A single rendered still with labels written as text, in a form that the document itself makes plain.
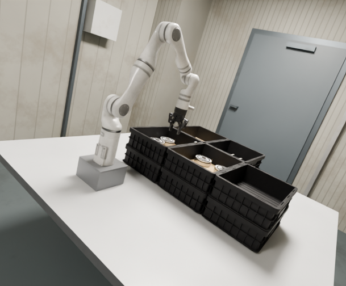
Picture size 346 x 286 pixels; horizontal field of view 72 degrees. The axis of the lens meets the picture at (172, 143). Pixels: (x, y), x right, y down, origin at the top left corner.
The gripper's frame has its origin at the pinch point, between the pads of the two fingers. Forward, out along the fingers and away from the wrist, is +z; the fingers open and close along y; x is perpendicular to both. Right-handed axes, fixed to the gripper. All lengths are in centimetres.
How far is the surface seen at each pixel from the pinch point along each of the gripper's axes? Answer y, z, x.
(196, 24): -169, -107, 216
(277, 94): -18, -41, 241
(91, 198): 8, 28, -57
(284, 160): 25, 41, 243
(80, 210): 13, 28, -65
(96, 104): -208, 44, 92
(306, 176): 58, 50, 249
